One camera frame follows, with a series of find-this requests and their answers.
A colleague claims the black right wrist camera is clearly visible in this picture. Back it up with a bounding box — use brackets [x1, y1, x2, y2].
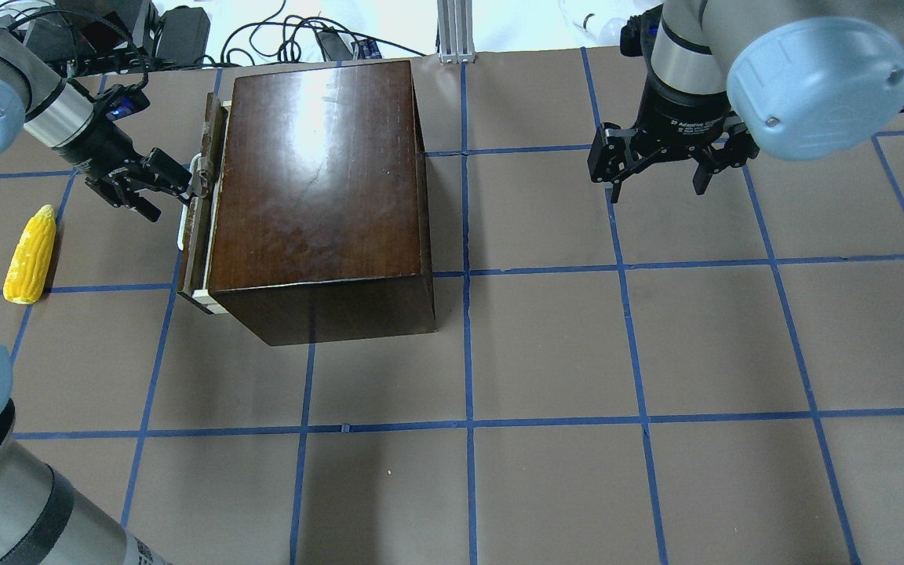
[618, 13, 660, 58]

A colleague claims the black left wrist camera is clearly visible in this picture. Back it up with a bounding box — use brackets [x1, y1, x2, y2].
[94, 85, 151, 122]

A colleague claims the black power adapter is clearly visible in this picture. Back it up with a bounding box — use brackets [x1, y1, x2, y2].
[154, 6, 210, 67]

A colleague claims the light wood drawer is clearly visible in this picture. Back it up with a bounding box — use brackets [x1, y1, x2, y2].
[175, 92, 231, 315]

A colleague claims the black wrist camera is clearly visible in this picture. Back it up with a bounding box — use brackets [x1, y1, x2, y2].
[94, 85, 151, 122]
[618, 13, 660, 58]

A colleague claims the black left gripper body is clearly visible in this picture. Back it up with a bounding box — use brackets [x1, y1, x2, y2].
[69, 119, 151, 206]

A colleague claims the yellow corn cob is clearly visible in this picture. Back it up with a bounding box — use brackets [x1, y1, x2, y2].
[2, 205, 57, 305]

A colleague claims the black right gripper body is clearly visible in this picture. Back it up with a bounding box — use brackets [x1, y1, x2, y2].
[587, 82, 760, 184]

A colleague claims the aluminium frame post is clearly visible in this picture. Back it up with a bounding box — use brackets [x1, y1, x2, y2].
[436, 0, 476, 64]

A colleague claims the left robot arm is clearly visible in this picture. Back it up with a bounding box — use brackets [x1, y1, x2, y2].
[0, 22, 191, 222]

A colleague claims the dark brown wooden cabinet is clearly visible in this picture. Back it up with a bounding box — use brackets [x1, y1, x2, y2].
[206, 60, 436, 346]

